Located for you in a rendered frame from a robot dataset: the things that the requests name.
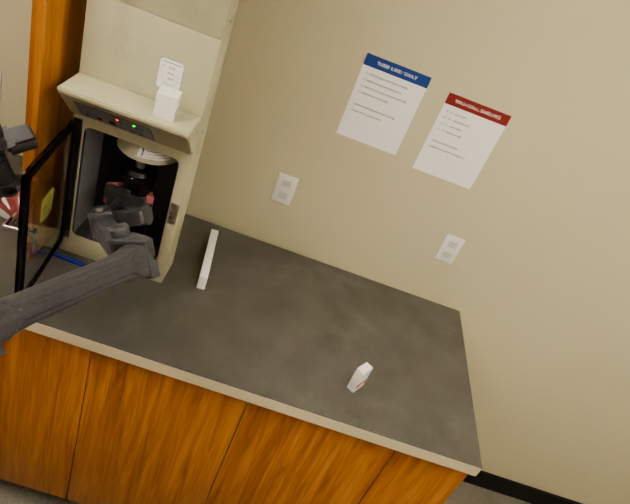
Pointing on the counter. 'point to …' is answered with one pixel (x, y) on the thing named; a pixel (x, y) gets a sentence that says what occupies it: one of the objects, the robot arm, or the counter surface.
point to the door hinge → (73, 174)
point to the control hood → (131, 110)
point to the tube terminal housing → (209, 64)
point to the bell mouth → (144, 154)
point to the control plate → (114, 121)
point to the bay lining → (91, 176)
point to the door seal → (29, 203)
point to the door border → (25, 215)
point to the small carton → (167, 103)
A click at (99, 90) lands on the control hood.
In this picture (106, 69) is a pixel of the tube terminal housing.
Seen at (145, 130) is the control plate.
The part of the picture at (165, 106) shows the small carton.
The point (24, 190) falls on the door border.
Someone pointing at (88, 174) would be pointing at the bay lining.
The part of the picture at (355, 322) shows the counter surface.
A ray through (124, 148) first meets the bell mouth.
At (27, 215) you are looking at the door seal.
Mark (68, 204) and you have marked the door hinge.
